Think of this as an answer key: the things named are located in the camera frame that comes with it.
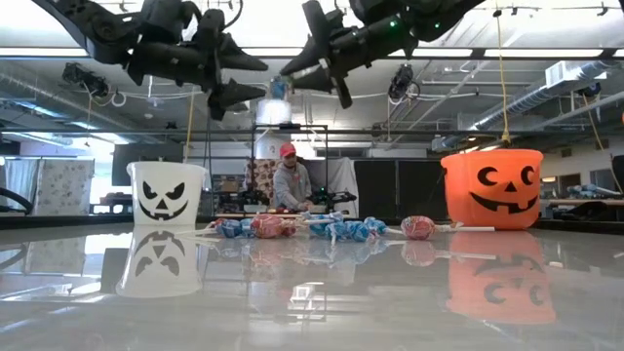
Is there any black chair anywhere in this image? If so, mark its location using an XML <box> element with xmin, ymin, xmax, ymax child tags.
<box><xmin>611</xmin><ymin>154</ymin><xmax>624</xmax><ymax>194</ymax></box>

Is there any white cloth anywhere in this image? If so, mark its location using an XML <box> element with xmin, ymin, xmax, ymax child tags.
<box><xmin>311</xmin><ymin>156</ymin><xmax>361</xmax><ymax>218</ymax></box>

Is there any black cable reel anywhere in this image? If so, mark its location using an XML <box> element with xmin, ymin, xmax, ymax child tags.
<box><xmin>388</xmin><ymin>62</ymin><xmax>421</xmax><ymax>102</ymax></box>
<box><xmin>61</xmin><ymin>61</ymin><xmax>112</xmax><ymax>98</ymax></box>

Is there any black wall screen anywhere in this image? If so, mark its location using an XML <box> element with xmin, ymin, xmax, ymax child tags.
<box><xmin>111</xmin><ymin>142</ymin><xmax>185</xmax><ymax>186</ymax></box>

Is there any person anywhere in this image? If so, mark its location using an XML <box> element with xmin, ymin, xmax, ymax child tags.
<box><xmin>271</xmin><ymin>141</ymin><xmax>313</xmax><ymax>211</ymax></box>

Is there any black partition panel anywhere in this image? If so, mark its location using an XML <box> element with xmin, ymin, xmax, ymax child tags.
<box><xmin>354</xmin><ymin>158</ymin><xmax>448</xmax><ymax>220</ymax></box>

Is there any black curved bar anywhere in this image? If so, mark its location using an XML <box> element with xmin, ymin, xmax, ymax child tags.
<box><xmin>0</xmin><ymin>187</ymin><xmax>34</xmax><ymax>215</ymax></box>

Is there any white curtain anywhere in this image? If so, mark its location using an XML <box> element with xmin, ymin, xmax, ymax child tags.
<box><xmin>3</xmin><ymin>158</ymin><xmax>40</xmax><ymax>206</ymax></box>

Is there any yellow hanging cord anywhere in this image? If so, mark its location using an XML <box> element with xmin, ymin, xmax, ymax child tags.
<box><xmin>492</xmin><ymin>8</ymin><xmax>512</xmax><ymax>145</ymax></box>
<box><xmin>183</xmin><ymin>90</ymin><xmax>196</xmax><ymax>162</ymax></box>
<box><xmin>582</xmin><ymin>92</ymin><xmax>624</xmax><ymax>194</ymax></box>

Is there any silver air duct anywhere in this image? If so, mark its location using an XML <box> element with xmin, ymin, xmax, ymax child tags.
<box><xmin>470</xmin><ymin>60</ymin><xmax>624</xmax><ymax>133</ymax></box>

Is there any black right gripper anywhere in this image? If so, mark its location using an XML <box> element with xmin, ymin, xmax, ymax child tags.
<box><xmin>280</xmin><ymin>0</ymin><xmax>420</xmax><ymax>109</ymax></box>

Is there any wooden desk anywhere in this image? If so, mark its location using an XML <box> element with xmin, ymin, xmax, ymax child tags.
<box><xmin>543</xmin><ymin>197</ymin><xmax>624</xmax><ymax>209</ymax></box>

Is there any brown patterned cloth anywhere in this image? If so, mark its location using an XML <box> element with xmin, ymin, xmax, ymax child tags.
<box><xmin>245</xmin><ymin>158</ymin><xmax>282</xmax><ymax>206</ymax></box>

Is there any white cylindrical tank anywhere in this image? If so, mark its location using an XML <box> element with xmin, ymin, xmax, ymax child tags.
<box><xmin>255</xmin><ymin>98</ymin><xmax>293</xmax><ymax>160</ymax></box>

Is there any floral curtain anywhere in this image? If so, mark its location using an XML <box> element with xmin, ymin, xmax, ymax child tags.
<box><xmin>36</xmin><ymin>158</ymin><xmax>97</xmax><ymax>217</ymax></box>

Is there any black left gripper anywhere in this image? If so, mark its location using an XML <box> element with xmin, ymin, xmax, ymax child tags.
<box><xmin>127</xmin><ymin>0</ymin><xmax>269</xmax><ymax>121</ymax></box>

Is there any orange pumpkin face bucket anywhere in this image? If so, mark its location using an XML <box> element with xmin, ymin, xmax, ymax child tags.
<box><xmin>441</xmin><ymin>148</ymin><xmax>545</xmax><ymax>231</ymax></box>

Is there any white ghost face bucket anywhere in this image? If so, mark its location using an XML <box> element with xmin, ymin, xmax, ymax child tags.
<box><xmin>126</xmin><ymin>161</ymin><xmax>209</xmax><ymax>226</ymax></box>

